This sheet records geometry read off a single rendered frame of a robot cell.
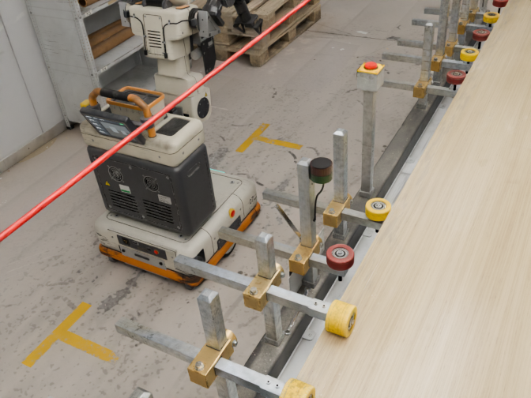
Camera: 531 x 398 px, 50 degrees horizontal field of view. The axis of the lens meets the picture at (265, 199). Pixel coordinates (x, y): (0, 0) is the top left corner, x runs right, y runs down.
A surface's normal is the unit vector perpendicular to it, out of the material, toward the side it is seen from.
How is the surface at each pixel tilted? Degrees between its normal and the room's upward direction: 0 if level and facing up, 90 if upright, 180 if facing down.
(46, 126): 90
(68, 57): 90
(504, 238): 0
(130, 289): 0
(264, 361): 0
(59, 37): 90
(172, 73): 82
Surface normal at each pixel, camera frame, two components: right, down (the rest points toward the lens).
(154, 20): -0.48, 0.44
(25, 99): 0.88, 0.23
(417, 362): -0.08, -0.80
